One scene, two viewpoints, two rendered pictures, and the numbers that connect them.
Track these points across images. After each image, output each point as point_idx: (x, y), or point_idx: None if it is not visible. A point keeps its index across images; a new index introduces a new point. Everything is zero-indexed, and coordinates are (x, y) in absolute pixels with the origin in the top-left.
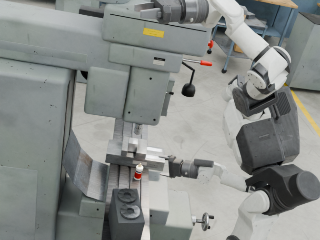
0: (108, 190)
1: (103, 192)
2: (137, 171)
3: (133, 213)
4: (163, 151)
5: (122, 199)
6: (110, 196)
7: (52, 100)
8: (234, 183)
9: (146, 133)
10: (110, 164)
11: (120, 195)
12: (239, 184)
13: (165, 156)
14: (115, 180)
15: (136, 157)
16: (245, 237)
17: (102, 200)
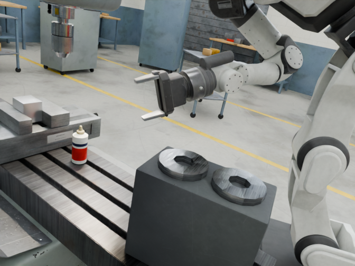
0: (58, 207)
1: (31, 225)
2: (81, 144)
3: (249, 182)
4: (79, 107)
5: (193, 172)
6: (76, 215)
7: None
8: (264, 74)
9: (10, 104)
10: (1, 165)
11: (177, 169)
12: (271, 71)
13: (151, 76)
14: (46, 184)
15: (54, 127)
16: (342, 126)
17: (48, 240)
